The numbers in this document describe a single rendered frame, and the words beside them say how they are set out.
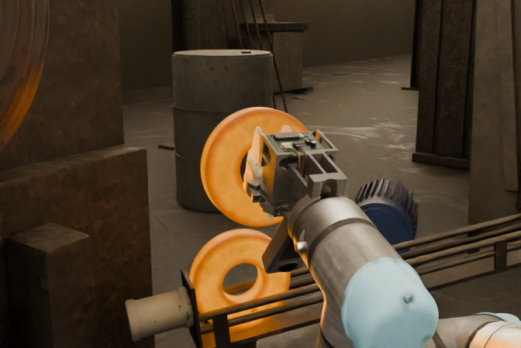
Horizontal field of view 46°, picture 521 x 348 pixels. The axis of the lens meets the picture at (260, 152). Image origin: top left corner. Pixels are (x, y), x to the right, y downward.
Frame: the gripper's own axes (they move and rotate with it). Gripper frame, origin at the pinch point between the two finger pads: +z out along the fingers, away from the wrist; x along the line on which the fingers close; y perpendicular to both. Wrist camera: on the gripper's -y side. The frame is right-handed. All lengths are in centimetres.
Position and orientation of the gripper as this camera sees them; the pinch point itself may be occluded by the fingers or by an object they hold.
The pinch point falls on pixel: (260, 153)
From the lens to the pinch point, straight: 78.4
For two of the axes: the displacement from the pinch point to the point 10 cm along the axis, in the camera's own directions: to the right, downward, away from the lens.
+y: 0.9, -8.9, -4.6
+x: -9.4, 0.7, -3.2
